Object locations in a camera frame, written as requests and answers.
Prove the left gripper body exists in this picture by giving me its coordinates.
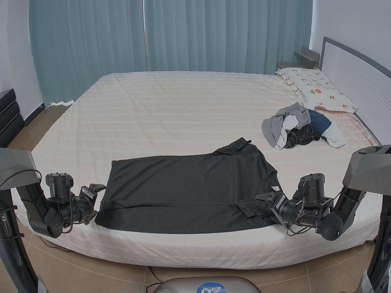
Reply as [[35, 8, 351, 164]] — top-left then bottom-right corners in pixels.
[[73, 185, 98, 225]]

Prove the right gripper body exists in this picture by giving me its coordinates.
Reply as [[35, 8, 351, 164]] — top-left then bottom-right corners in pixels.
[[270, 192, 301, 225]]

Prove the black T-shirt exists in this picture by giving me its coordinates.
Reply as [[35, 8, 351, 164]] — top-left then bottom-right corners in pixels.
[[95, 137, 289, 234]]

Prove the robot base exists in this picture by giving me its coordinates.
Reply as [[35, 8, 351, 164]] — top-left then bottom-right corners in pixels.
[[154, 276, 260, 293]]

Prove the pile of clothes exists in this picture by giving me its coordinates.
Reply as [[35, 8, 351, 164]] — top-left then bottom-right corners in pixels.
[[262, 102, 346, 150]]

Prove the bed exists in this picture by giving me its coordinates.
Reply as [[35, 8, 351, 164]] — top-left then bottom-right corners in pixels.
[[14, 36, 391, 270]]

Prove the black chest of drawers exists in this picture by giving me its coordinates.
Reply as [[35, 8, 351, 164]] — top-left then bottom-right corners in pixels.
[[0, 89, 26, 148]]

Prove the white printed pillow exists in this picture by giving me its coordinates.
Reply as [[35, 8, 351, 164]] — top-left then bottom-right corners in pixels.
[[275, 67, 357, 114]]

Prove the blue-green curtain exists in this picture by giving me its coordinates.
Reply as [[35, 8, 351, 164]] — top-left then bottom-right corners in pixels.
[[144, 0, 313, 75], [29, 0, 149, 107]]

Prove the grey bedside table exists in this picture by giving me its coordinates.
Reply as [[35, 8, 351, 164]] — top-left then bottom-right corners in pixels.
[[277, 46, 321, 70]]

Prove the black cable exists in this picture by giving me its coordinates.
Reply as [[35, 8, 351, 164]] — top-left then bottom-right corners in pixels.
[[146, 266, 164, 293], [39, 236, 70, 252]]

